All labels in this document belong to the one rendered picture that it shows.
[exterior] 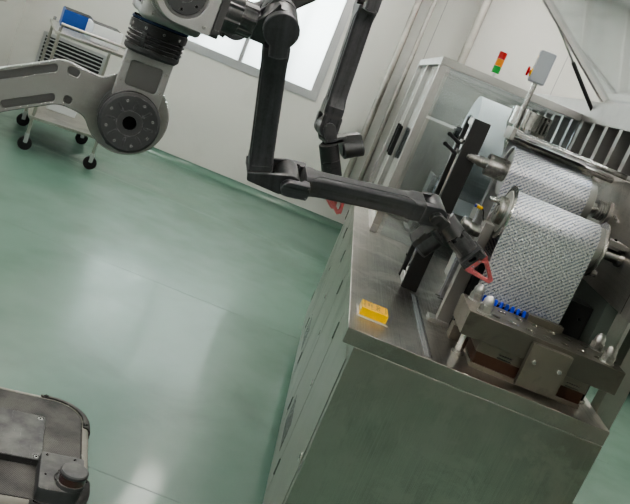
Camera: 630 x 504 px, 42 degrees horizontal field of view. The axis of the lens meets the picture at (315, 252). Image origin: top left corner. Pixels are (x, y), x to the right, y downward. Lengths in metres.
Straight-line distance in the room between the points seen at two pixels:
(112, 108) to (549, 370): 1.18
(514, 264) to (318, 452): 0.69
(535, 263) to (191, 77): 5.93
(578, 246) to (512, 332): 0.32
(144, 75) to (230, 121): 5.76
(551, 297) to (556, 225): 0.19
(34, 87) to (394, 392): 1.11
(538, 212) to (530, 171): 0.25
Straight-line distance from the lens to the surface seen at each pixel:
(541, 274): 2.18
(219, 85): 7.74
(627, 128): 2.70
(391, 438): 2.00
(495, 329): 1.99
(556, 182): 2.39
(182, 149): 7.84
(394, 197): 2.00
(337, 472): 2.04
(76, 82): 2.07
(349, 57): 2.32
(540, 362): 2.01
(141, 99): 1.96
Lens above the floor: 1.45
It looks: 13 degrees down
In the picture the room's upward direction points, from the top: 22 degrees clockwise
